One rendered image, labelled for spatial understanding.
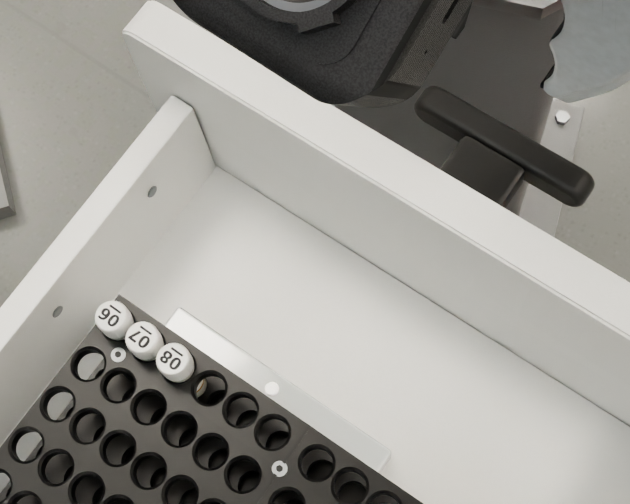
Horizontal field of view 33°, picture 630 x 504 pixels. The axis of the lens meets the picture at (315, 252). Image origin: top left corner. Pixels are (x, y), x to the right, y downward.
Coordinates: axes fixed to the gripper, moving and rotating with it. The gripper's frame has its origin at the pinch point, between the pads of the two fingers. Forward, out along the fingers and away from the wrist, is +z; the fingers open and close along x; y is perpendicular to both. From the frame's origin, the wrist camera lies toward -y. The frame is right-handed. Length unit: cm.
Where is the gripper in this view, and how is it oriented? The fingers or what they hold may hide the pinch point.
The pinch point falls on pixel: (499, 57)
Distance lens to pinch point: 32.4
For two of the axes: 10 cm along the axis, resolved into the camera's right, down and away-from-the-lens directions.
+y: 5.7, -7.8, 2.4
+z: 0.7, 3.4, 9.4
